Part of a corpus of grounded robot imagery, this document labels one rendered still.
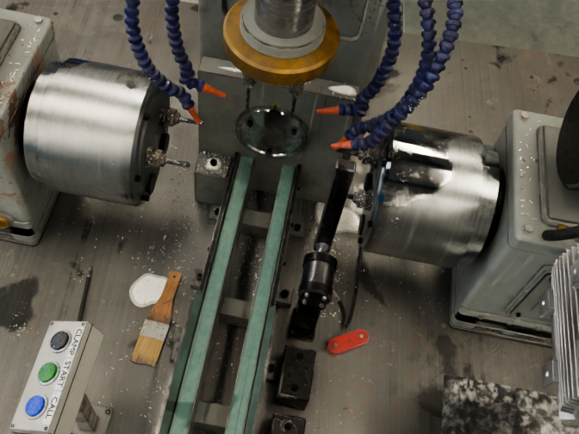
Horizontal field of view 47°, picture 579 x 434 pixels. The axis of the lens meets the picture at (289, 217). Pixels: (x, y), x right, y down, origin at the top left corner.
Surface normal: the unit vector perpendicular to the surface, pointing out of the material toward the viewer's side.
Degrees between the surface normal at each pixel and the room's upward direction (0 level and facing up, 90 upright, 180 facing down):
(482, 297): 89
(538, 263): 89
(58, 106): 24
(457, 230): 58
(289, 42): 0
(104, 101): 13
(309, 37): 0
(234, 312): 0
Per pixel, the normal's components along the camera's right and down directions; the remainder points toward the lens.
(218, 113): -0.16, 0.83
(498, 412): 0.11, -0.53
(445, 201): -0.02, 0.12
